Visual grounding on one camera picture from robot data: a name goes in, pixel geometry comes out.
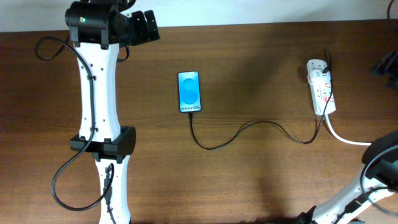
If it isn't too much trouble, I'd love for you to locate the blue Galaxy smartphone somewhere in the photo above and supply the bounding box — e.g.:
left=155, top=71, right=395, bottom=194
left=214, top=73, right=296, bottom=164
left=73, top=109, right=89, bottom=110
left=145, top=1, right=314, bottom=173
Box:
left=177, top=71, right=201, bottom=113

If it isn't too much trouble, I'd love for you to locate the black charging cable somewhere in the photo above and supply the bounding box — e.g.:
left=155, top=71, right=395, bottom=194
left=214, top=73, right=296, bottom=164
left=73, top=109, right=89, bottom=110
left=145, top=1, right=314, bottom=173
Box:
left=187, top=49, right=334, bottom=151

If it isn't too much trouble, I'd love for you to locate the white USB charger plug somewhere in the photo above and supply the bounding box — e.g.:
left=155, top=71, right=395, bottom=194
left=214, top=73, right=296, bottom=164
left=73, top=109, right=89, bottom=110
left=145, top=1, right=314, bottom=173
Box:
left=307, top=70, right=331, bottom=85

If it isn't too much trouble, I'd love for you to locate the white power strip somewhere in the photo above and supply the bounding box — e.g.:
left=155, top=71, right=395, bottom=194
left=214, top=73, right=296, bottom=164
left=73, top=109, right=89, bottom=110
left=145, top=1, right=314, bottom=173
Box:
left=307, top=59, right=336, bottom=116

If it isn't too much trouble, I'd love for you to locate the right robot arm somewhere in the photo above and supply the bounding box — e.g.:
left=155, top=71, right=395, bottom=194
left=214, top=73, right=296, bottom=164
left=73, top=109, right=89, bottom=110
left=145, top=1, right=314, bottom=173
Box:
left=293, top=49, right=397, bottom=224

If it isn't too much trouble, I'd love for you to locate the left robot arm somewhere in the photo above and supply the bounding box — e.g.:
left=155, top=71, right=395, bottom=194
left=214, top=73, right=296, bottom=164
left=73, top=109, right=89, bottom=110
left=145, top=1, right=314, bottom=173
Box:
left=65, top=1, right=160, bottom=223

